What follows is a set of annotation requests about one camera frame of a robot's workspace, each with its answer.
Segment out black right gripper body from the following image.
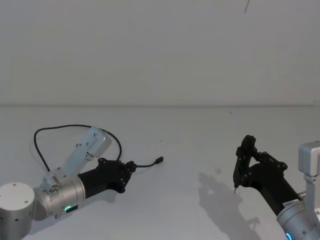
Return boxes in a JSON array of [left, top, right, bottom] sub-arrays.
[[240, 161, 301, 216]]

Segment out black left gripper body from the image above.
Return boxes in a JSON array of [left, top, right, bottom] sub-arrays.
[[76, 158, 126, 199]]

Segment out thin black cable with plug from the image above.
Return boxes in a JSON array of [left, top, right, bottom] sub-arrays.
[[33, 124, 165, 173]]

